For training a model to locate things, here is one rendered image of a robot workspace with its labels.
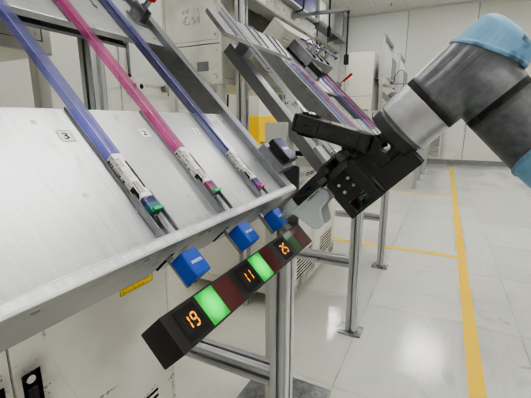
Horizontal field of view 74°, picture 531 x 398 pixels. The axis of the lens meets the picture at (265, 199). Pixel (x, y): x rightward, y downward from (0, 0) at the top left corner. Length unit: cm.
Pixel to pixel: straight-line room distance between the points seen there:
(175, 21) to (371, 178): 145
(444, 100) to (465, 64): 4
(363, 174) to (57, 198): 34
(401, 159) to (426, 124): 5
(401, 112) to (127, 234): 33
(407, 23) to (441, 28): 64
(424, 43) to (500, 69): 768
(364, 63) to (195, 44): 357
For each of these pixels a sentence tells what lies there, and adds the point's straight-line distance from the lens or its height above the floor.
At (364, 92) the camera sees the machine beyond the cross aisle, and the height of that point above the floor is 121.
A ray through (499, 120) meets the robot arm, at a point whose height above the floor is 84.
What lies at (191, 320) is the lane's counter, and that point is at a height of 66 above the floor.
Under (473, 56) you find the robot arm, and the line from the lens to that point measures 46.
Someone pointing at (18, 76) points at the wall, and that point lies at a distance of 254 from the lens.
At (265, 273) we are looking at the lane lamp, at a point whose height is 65.
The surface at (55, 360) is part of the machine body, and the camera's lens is 74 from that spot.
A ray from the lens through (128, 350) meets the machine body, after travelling 85.
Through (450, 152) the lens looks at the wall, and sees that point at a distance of 801.
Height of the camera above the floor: 84
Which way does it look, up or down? 12 degrees down
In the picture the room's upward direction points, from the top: straight up
